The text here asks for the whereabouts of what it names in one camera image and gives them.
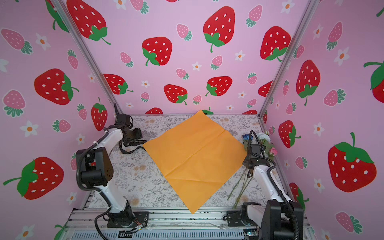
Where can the left corner aluminium post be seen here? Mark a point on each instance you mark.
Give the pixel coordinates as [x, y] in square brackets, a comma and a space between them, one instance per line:
[79, 40]

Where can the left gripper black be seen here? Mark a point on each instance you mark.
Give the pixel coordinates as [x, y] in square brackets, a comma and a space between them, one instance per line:
[138, 135]

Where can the white fake rose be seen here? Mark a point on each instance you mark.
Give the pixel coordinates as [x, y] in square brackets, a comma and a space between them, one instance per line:
[244, 180]

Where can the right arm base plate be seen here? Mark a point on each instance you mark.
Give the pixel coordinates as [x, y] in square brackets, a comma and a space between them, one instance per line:
[237, 219]

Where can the pink fake rose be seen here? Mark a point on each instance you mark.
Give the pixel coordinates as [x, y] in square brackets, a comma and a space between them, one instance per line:
[272, 152]

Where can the orange wrapping paper sheet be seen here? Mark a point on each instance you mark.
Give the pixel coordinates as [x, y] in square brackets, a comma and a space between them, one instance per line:
[196, 157]

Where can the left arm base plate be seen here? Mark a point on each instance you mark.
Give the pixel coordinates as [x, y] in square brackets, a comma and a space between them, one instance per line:
[128, 220]

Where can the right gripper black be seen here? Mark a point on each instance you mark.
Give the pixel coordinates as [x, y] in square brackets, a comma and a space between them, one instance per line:
[246, 161]

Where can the corner aluminium post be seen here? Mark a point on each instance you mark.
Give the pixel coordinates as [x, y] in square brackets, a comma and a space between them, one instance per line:
[79, 40]
[296, 38]

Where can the right corner aluminium post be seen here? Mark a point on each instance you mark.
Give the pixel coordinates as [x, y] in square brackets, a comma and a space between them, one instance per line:
[296, 38]

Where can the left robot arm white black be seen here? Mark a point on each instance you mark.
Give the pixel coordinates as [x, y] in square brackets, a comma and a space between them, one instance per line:
[95, 170]

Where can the blue fake rose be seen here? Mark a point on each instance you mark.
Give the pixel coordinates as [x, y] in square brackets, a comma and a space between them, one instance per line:
[247, 139]

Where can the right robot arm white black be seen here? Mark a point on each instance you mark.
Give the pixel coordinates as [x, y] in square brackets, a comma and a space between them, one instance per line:
[281, 218]

